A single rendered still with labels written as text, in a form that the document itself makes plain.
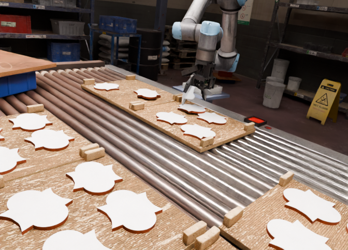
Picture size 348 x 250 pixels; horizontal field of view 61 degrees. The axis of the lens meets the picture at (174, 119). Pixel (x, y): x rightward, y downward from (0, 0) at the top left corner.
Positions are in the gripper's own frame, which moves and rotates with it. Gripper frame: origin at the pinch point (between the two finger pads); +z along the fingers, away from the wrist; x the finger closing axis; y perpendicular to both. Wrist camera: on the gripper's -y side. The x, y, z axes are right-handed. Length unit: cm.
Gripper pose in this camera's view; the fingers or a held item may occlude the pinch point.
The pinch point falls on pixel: (192, 102)
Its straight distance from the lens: 134.4
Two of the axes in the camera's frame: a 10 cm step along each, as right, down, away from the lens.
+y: 6.8, 3.8, -6.3
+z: -1.4, 9.1, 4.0
